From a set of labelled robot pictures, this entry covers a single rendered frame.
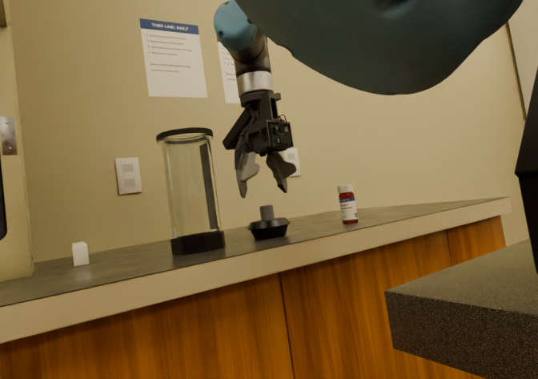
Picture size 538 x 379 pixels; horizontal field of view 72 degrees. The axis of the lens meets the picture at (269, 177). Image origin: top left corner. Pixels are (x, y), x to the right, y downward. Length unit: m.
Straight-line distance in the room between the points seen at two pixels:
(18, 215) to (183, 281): 0.38
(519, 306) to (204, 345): 0.45
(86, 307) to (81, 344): 0.06
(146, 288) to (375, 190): 1.40
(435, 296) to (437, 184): 1.89
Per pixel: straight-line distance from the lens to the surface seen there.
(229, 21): 0.69
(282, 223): 0.75
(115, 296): 0.53
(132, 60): 1.38
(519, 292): 0.26
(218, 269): 0.56
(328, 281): 0.70
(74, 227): 1.25
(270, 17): 0.20
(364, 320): 0.77
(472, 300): 0.25
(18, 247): 0.82
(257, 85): 0.77
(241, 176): 0.73
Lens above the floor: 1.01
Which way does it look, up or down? 4 degrees up
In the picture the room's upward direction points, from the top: 8 degrees counter-clockwise
